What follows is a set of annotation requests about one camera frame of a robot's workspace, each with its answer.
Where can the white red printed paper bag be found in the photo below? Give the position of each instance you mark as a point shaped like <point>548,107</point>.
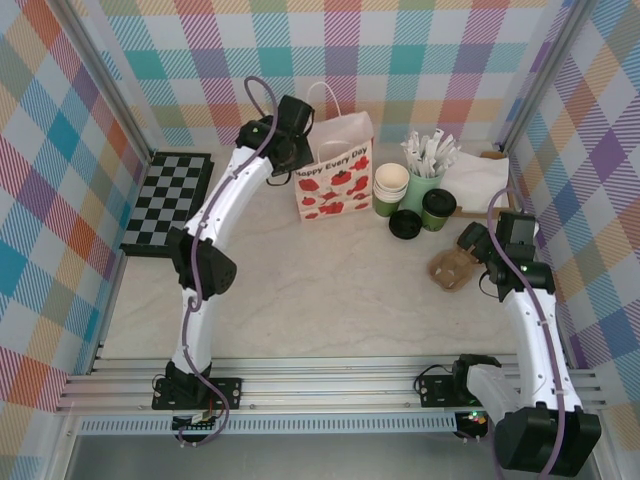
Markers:
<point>335,145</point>

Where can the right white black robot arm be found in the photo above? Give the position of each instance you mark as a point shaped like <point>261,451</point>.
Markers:
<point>535,350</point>

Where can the aluminium mounting rail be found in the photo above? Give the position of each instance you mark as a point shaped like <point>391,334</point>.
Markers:
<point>325,385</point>

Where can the black plastic cup lid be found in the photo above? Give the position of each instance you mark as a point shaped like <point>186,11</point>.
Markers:
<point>439,200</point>

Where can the right aluminium frame post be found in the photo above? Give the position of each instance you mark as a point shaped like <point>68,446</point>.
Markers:
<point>540,75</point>

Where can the left aluminium frame post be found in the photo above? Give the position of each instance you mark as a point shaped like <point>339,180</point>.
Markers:
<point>112,85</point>

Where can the brown cardboard napkin box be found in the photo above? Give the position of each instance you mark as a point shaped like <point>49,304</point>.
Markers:
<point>492,155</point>

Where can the grey metal front panel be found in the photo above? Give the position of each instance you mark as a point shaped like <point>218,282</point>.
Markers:
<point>325,460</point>

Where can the black grey chessboard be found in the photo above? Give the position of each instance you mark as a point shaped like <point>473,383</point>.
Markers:
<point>155,200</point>

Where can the brown cardboard cup carrier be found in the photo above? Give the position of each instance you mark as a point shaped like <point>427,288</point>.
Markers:
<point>447,270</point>

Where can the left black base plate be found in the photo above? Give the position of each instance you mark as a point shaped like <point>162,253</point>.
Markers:
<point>227,392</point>

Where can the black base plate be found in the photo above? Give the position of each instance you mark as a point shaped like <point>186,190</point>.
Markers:
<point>227,392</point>
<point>432,392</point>

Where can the green paper coffee cup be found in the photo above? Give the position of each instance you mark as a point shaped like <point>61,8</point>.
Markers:
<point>435,223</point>

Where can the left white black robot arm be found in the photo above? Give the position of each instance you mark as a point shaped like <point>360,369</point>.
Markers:
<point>225,200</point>

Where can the mint green holder cup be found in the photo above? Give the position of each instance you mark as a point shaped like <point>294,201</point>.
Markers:
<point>417,195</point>

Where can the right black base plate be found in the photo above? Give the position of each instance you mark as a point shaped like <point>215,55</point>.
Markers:
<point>432,392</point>

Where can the black board with lit LEDs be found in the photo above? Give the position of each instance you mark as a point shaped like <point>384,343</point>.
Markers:
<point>477,420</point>

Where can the aluminium frame post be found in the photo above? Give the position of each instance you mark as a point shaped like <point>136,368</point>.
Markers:
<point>540,75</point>
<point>112,85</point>

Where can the white paper sachet stick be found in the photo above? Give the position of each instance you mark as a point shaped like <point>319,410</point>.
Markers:
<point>428,155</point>
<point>438,145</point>
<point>412,150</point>
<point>450,152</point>

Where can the stack of green paper cups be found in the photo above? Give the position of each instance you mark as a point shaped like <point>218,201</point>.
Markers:
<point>390,180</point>

